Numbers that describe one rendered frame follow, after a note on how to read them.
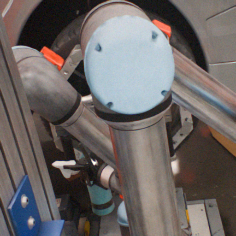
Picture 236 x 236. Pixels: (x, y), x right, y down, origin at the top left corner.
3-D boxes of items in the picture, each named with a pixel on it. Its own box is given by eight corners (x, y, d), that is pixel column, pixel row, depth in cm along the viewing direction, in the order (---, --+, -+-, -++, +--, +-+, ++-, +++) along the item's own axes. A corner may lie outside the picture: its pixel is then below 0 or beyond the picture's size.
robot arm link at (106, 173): (106, 175, 141) (125, 162, 146) (96, 170, 145) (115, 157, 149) (110, 195, 145) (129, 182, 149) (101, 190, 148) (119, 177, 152)
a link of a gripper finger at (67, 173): (52, 180, 157) (79, 179, 155) (48, 166, 154) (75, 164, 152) (55, 175, 160) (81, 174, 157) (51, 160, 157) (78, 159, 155)
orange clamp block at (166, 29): (158, 49, 173) (170, 26, 169) (159, 56, 166) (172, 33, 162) (141, 40, 171) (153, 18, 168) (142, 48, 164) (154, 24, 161)
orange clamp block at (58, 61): (65, 59, 176) (44, 45, 173) (62, 67, 169) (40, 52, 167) (56, 73, 178) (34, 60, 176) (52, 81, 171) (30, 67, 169)
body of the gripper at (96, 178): (79, 181, 157) (102, 194, 148) (73, 160, 153) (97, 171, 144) (96, 170, 161) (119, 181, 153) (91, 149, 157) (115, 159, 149)
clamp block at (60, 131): (74, 122, 165) (71, 109, 162) (71, 135, 157) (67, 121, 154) (60, 124, 165) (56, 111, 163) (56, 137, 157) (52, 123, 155)
